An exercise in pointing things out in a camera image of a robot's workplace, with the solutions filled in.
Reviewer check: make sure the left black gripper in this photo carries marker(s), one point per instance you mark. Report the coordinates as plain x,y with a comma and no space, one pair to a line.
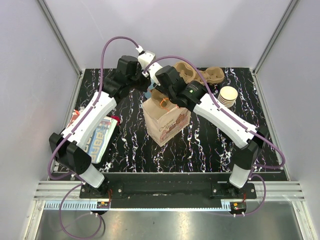
144,87

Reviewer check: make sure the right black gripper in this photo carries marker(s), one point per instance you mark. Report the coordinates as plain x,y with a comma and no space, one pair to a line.
158,87

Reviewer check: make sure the printed kraft paper bag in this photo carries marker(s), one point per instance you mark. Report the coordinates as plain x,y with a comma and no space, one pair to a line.
164,120

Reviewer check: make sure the pulp cup carrier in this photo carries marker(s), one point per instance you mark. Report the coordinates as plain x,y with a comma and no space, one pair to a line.
212,75
160,98

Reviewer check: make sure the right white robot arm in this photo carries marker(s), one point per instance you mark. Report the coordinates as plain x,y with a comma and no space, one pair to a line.
197,99

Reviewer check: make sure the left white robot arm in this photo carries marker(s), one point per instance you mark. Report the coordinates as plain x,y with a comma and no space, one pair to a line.
68,147

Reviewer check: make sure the stacked paper coffee cups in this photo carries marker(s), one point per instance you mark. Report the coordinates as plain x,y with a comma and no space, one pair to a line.
227,96

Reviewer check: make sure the blue cylindrical stirrer holder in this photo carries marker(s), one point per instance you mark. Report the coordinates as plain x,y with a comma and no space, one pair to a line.
150,88

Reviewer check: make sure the red fabric item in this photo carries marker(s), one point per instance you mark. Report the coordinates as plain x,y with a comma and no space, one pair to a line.
118,119

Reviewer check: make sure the black marble pattern mat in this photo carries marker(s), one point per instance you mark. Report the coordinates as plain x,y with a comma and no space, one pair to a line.
200,147

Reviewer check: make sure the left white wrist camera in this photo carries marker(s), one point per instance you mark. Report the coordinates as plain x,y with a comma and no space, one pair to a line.
145,57

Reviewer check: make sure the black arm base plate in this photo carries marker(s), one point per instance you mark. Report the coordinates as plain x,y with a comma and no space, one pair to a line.
207,184

